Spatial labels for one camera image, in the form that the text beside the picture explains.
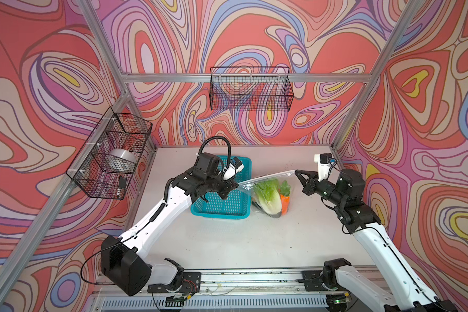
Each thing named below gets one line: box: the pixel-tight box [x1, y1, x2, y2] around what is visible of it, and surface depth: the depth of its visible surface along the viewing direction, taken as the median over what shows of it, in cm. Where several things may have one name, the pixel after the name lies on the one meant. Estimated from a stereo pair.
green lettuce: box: [252, 178, 283, 216], surface depth 80 cm
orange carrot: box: [278, 179, 291, 216], surface depth 80 cm
